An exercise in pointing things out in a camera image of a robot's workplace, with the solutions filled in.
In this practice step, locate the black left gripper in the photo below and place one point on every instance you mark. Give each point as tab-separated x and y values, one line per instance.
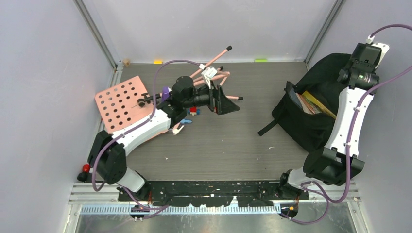
219	103

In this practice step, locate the blue small clip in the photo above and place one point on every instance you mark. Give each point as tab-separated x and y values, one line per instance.
186	121

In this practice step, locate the black student backpack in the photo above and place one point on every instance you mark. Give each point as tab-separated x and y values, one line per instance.
311	131

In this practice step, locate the orange picture book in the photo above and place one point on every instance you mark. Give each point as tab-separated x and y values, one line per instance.
308	106

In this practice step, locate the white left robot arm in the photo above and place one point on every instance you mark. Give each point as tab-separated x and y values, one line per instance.
109	150

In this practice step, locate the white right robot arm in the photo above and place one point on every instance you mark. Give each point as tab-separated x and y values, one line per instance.
338	161

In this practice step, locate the purple plastic stapler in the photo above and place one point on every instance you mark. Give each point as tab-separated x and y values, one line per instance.
165	93

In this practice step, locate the pink perforated stand plate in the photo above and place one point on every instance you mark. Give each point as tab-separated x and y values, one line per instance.
122	115

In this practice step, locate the small wooden block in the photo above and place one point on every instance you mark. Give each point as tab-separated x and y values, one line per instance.
126	62

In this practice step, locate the red black stamp toy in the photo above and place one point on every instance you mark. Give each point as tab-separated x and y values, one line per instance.
85	175

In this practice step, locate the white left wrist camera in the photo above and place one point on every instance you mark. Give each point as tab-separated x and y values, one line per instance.
207	74

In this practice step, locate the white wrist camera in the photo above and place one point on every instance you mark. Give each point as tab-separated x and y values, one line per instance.
380	47
207	74

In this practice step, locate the aluminium slotted rail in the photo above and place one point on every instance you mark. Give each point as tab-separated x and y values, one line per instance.
123	209

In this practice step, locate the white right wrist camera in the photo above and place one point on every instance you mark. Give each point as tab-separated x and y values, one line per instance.
380	47

